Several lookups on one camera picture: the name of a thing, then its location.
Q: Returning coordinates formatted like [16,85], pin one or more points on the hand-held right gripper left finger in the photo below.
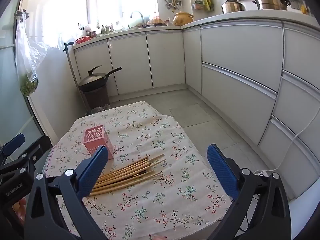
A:
[92,173]

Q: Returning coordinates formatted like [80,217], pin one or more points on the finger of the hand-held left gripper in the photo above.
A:
[32,155]
[13,143]

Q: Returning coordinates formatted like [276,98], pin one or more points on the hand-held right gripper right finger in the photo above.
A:
[221,170]

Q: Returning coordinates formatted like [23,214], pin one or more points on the pile of wooden chopsticks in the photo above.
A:
[120,178]

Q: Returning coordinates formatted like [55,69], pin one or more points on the pink perforated utensil holder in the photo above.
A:
[100,137]

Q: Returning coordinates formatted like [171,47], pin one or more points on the person's left hand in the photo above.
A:
[18,208]

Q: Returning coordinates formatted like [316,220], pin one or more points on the floral tablecloth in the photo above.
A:
[150,205]

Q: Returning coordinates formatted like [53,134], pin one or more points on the clear plastic bag of greens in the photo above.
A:
[28,62]

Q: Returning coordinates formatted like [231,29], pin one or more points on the black wok with lid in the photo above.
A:
[96,78]

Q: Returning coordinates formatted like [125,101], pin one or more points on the red plastic basket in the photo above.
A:
[83,40]

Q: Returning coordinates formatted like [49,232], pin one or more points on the white kitchen cabinets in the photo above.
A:
[237,45]

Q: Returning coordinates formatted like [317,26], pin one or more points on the tan clay pot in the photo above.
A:
[183,18]

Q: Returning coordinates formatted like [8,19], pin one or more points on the white kitchen countertop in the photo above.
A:
[250,15]

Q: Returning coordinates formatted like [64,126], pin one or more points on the woven dish basket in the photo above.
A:
[155,22]

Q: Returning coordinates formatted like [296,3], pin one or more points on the chrome kitchen faucet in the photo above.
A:
[138,16]

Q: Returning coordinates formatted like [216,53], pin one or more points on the stainless steel kettle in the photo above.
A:
[232,6]

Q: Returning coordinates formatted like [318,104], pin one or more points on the yellow green hanging cloths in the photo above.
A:
[208,3]

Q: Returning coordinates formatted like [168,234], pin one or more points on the kitchen window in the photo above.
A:
[112,0]

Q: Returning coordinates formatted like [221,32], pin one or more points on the stainless steel stockpot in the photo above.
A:
[271,2]

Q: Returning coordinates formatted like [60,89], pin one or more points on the yellow bottle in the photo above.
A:
[303,8]

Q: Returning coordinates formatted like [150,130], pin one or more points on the wall mounted small rack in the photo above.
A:
[198,5]

